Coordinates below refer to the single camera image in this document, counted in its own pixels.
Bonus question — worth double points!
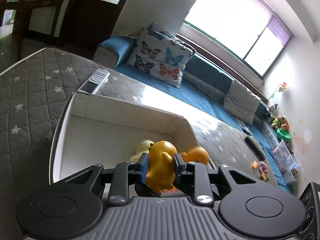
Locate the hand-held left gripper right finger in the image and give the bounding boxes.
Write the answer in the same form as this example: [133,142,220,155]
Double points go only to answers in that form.
[173,153,273,205]

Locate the pale yellow plush toy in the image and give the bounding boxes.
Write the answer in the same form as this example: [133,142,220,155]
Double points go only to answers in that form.
[129,139,155,162]

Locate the grey sofa cushion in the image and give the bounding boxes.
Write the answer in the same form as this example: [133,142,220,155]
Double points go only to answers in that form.
[223,80,262,126]

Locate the dark wooden sideboard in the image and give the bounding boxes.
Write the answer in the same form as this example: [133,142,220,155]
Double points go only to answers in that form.
[0,0,65,38]

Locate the blue sofa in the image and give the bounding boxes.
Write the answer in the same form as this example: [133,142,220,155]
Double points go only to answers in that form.
[93,36,294,194]

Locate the green plastic bowl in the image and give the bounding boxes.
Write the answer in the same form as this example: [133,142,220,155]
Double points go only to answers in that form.
[276,128,292,141]

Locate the dark door with frosted glass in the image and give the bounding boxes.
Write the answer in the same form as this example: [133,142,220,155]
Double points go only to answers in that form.
[62,0,137,48]

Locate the orange rubber chicken toy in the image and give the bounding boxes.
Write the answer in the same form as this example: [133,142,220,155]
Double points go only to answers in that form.
[181,147,209,166]

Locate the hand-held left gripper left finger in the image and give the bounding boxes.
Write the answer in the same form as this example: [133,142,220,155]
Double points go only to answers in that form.
[50,152,150,205]

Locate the clear plastic storage box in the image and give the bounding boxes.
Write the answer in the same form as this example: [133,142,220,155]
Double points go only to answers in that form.
[272,139,301,184]

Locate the grey quilted star desktop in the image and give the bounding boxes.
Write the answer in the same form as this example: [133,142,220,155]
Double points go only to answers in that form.
[0,47,279,240]

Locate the butterfly print pillow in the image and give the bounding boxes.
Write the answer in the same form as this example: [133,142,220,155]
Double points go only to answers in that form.
[126,27,194,88]
[147,23,197,55]

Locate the pile of stuffed toys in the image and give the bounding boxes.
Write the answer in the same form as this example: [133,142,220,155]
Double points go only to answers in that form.
[268,114,291,132]

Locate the white remote control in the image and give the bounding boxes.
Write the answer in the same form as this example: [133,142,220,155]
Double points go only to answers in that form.
[77,68,111,95]

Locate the large window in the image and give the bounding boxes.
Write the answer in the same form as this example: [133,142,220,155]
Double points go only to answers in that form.
[183,0,292,77]

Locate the cardboard box with white inside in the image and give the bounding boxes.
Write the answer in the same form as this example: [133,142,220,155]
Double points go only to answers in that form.
[49,91,218,186]

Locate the yellow rubber duck toy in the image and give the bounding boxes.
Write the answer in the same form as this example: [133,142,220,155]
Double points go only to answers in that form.
[144,141,178,191]

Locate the black remote control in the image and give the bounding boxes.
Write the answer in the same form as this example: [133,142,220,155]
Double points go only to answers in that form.
[244,134,266,161]

